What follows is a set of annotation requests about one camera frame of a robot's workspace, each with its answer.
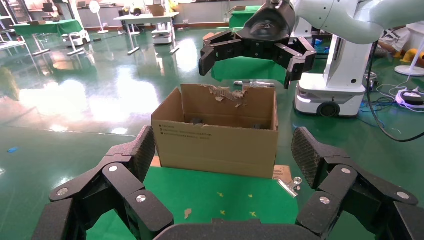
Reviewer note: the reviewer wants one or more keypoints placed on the white work table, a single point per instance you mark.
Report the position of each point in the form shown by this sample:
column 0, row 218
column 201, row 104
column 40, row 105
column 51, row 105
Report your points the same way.
column 145, row 17

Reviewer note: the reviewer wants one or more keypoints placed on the black monitor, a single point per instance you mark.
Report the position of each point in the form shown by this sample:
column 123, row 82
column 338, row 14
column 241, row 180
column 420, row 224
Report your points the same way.
column 48, row 7

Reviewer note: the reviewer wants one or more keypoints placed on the yellow object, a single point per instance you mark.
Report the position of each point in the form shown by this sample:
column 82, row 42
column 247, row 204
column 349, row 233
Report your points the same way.
column 410, row 54

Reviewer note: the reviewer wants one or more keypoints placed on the brown box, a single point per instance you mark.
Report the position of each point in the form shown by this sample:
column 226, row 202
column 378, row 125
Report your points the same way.
column 155, row 10

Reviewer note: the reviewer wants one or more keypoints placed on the grey metal bar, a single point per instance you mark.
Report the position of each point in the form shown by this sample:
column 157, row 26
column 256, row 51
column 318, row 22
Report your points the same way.
column 255, row 83

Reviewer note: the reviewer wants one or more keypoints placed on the blue litter scrap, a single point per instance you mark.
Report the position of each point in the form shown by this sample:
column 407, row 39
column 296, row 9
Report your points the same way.
column 12, row 150

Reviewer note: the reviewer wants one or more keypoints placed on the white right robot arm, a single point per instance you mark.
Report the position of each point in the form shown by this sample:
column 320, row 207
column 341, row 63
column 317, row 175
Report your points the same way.
column 348, row 16

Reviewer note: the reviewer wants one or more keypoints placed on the table with green cloth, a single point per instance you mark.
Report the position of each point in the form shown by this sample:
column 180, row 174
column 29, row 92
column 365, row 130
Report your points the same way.
column 240, row 21
column 245, row 69
column 49, row 27

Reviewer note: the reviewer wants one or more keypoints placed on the white standing fan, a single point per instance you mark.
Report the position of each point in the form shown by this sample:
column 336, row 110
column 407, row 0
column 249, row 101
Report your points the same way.
column 94, row 6

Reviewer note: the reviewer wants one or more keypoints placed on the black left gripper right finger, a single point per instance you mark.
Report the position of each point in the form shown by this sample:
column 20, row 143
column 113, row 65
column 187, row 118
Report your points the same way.
column 338, row 179

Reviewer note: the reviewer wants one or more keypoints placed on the white fan stand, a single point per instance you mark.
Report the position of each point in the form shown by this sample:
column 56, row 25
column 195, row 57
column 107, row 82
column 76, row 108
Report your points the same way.
column 410, row 70

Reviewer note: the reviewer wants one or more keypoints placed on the white wheeled robot chassis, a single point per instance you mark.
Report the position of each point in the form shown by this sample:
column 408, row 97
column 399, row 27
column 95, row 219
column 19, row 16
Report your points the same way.
column 331, row 92

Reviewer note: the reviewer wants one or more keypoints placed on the seated person in white shirt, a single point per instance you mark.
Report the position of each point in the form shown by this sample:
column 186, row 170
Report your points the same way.
column 394, row 39

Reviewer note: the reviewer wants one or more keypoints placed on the silver metal binder clip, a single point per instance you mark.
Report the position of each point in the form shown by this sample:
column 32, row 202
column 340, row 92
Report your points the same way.
column 288, row 187

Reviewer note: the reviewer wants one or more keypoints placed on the small brown cardboard scrap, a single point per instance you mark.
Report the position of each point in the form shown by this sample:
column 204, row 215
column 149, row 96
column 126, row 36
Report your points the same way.
column 188, row 213

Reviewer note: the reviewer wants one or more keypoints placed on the large open cardboard carton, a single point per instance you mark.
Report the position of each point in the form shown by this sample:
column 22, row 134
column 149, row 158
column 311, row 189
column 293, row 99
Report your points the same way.
column 215, row 149

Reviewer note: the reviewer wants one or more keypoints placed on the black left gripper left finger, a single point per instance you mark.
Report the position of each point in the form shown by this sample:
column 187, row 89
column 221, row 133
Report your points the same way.
column 132, row 185

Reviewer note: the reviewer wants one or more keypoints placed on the white power strip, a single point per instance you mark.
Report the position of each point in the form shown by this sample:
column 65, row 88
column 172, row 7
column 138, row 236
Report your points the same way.
column 410, row 97

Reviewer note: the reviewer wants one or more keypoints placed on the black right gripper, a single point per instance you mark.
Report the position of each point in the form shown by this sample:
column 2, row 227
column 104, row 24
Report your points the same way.
column 268, row 24

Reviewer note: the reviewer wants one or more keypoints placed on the low white robot base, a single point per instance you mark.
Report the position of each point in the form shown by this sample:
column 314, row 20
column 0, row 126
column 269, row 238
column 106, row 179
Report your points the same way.
column 162, row 36
column 78, row 37

